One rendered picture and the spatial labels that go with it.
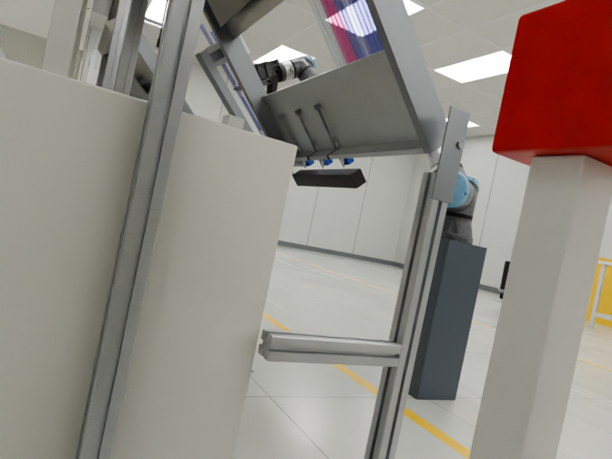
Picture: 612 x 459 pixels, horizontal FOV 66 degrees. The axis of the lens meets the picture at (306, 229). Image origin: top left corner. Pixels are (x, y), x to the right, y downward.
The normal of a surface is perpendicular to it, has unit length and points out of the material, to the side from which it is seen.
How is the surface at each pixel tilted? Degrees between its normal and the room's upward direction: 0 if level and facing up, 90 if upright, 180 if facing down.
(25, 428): 90
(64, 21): 90
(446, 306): 90
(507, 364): 90
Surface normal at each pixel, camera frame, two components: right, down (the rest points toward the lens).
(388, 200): 0.46, 0.11
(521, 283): -0.86, -0.18
